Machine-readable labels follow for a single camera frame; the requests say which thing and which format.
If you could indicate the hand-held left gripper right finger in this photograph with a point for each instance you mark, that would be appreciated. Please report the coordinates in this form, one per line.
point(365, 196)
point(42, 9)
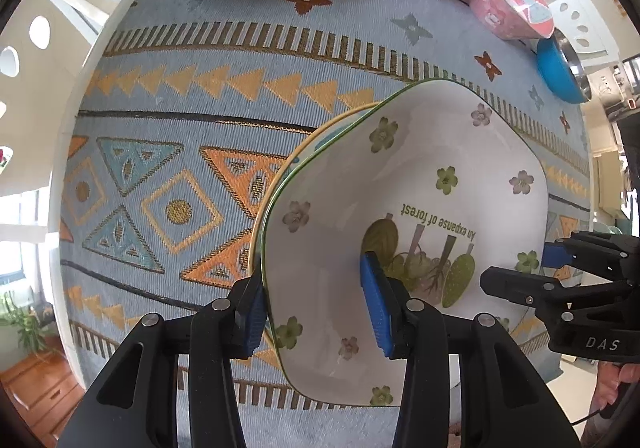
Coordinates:
point(377, 308)

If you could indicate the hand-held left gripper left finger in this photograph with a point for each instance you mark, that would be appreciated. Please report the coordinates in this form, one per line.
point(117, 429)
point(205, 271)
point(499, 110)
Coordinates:
point(252, 323)

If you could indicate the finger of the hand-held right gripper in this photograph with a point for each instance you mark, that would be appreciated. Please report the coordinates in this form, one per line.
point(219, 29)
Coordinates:
point(555, 253)
point(520, 285)

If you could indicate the white floral bowl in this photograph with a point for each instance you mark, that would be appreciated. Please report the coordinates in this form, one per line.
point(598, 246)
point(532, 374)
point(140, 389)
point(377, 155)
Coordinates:
point(450, 208)

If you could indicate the blue steel-lined bowl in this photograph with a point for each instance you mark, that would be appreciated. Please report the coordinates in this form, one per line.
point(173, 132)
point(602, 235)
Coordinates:
point(552, 68)

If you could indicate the person's right hand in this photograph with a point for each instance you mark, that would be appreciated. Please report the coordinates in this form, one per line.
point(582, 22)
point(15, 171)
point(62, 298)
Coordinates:
point(612, 383)

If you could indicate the yellow-rimmed plate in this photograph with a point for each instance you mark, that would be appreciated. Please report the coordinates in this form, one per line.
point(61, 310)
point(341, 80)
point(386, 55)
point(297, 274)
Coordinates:
point(327, 135)

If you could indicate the wooden cabinet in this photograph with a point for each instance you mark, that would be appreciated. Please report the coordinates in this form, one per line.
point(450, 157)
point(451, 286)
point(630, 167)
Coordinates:
point(45, 388)

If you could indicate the green potted plant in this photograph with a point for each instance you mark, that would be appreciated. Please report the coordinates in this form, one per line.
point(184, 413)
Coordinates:
point(25, 323)

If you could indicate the white dining chair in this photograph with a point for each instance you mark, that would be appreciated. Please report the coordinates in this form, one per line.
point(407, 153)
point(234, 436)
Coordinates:
point(575, 23)
point(65, 43)

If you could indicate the patterned blue table cloth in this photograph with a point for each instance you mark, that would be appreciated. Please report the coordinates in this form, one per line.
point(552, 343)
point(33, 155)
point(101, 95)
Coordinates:
point(200, 78)

